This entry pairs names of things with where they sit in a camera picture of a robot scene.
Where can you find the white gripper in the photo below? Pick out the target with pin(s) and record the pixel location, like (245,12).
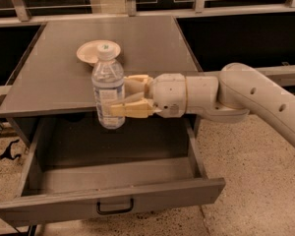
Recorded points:
(168,94)

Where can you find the clear plastic water bottle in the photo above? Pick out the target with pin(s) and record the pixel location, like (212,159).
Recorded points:
(108,83)

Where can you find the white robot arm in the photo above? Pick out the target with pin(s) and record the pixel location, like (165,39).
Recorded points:
(228,97)

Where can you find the grey open top drawer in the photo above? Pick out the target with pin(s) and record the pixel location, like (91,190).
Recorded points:
(73,164)

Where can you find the white paper bowl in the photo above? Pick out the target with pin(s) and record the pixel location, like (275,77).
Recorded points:
(87,51)

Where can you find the grey metal cabinet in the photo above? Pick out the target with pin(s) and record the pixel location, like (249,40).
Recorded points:
(54,81)

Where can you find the black clamp on floor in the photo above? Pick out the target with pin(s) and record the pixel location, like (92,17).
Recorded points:
(7,152)

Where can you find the black drawer handle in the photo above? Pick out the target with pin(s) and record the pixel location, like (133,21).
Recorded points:
(103,208)

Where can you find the metal window railing frame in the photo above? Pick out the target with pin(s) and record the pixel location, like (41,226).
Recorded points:
(26,15)

